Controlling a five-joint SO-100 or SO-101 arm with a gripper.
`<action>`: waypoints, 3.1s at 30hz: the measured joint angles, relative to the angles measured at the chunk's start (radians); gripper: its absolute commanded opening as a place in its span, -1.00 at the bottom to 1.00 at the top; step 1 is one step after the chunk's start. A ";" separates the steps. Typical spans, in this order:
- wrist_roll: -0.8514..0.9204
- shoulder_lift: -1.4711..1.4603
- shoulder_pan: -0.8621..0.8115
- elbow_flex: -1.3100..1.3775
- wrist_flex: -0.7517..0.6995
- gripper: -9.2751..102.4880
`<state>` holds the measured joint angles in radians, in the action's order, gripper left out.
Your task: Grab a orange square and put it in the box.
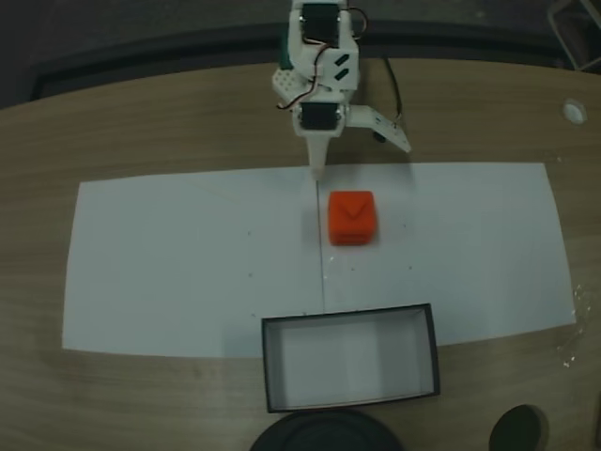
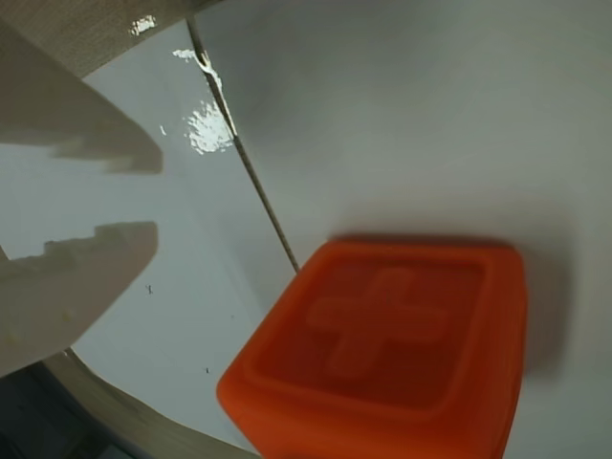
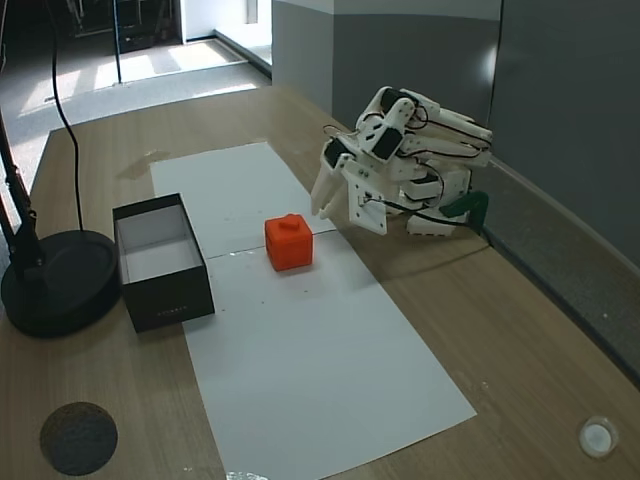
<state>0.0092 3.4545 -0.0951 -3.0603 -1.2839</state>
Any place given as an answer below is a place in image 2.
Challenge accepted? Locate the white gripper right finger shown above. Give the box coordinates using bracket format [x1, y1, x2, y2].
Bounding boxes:
[0, 18, 164, 174]

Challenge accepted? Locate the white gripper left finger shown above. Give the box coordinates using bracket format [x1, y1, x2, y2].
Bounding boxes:
[0, 220, 160, 380]

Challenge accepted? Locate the orange cube with cross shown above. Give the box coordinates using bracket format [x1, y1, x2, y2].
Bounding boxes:
[215, 233, 531, 459]

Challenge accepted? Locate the white paper sheet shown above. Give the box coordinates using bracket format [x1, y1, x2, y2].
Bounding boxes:
[194, 0, 612, 459]
[0, 21, 300, 454]

